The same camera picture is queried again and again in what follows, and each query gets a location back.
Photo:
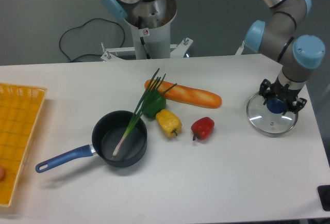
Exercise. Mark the red bell pepper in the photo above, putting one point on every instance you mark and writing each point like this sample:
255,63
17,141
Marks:
202,128

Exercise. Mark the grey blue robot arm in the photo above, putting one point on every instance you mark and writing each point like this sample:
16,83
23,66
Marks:
274,39

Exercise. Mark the green spring onion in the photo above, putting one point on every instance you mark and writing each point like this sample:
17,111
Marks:
154,83

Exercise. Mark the glass pot lid blue knob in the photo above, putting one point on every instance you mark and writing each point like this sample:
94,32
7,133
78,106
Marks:
266,122

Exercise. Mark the yellow woven basket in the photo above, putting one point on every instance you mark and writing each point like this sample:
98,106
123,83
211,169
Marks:
20,108

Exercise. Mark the green bell pepper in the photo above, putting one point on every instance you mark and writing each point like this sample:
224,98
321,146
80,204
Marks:
153,104

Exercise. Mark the dark saucepan blue handle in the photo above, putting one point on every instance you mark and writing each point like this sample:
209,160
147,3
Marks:
108,143

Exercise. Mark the black device at table corner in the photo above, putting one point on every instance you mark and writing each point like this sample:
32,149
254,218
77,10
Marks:
324,195

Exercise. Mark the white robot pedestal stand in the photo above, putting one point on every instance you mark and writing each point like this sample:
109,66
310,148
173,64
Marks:
150,25

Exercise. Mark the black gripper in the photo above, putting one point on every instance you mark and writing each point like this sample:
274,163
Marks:
288,96

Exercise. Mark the yellow bell pepper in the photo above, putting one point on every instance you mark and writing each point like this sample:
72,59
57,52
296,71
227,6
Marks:
170,124

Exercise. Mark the orange baguette bread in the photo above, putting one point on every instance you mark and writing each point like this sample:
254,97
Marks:
193,96

